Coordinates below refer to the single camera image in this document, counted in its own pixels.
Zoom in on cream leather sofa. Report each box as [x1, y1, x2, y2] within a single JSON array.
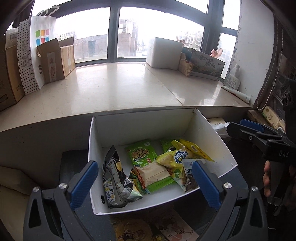
[[1, 167, 35, 240]]

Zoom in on gold yellow chip bag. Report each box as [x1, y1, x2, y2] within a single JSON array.
[[156, 148, 194, 191]]

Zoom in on black silver snack bag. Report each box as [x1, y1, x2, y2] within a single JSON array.
[[102, 145, 142, 208]]

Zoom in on white tube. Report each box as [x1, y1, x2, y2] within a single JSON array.
[[221, 85, 250, 104]]

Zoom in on blue table cloth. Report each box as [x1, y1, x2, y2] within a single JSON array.
[[54, 150, 251, 240]]

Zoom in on tissue pack in plastic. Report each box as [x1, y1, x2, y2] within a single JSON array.
[[207, 118, 230, 138]]

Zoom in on white colour-squares paper bag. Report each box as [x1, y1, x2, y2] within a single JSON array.
[[30, 6, 59, 91]]

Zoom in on green seaweed snack bag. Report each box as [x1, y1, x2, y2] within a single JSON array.
[[125, 139, 158, 167]]

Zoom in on right hand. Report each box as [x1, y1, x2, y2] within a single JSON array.
[[263, 160, 296, 207]]

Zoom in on yellow spicy strip bag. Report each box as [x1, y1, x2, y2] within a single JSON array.
[[171, 139, 214, 162]]

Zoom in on large brown cardboard box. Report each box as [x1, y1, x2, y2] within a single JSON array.
[[0, 28, 25, 111]]

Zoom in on green striped snack bag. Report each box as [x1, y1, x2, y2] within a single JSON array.
[[129, 169, 174, 195]]

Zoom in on white storage box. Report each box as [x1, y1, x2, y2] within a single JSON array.
[[88, 109, 237, 215]]

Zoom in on white foam box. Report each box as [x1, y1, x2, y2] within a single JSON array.
[[146, 37, 183, 70]]

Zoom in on small woven basket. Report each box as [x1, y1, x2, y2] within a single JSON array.
[[178, 59, 193, 77]]

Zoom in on beige checkered pastry packet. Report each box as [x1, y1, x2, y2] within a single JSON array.
[[134, 161, 170, 188]]

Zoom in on white spray bottle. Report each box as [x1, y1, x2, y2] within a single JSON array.
[[224, 64, 240, 90]]

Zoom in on green white small box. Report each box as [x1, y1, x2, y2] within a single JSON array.
[[262, 106, 285, 131]]

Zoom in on printed landscape gift box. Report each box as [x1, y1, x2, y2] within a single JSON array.
[[180, 47, 225, 81]]

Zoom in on polka dot paper bag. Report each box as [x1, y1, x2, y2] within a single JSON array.
[[17, 16, 45, 95]]

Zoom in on clear yellow noodle snack bag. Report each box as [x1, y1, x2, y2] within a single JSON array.
[[113, 218, 167, 241]]

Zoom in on small open cardboard box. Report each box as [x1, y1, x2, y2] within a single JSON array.
[[37, 37, 75, 84]]

